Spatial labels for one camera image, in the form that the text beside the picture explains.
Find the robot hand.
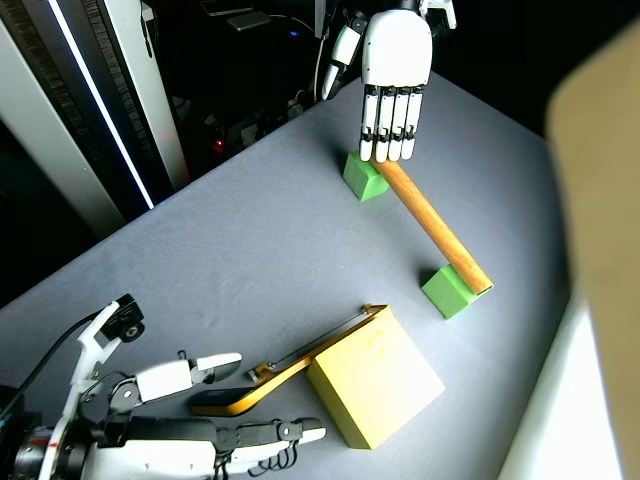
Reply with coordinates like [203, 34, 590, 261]
[322, 9, 434, 164]
[79, 352, 327, 480]

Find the yellow hacksaw black handle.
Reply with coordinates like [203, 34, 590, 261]
[192, 303, 396, 419]

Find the round wooden rod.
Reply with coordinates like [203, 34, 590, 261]
[372, 160, 494, 295]

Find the green wooden support block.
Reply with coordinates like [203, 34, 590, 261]
[420, 264, 494, 320]
[342, 151, 390, 203]

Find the grey flat device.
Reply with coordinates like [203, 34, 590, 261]
[227, 12, 272, 33]

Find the yellow wooden cube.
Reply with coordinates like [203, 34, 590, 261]
[305, 310, 446, 450]

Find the grey table cloth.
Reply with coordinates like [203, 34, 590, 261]
[0, 72, 576, 480]

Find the tan blurred panel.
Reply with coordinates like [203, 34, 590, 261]
[544, 22, 640, 480]

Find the white upright panel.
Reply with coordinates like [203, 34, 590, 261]
[102, 0, 192, 194]

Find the bright light strip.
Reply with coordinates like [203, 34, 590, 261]
[47, 0, 156, 211]

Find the white backdrop cloth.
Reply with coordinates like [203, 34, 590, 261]
[497, 294, 626, 480]

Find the black wrist camera white bracket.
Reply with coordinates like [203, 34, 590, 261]
[74, 293, 147, 386]

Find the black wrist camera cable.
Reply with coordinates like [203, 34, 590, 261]
[0, 309, 104, 416]

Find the grey-white frame beam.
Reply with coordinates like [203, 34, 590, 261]
[0, 14, 126, 236]

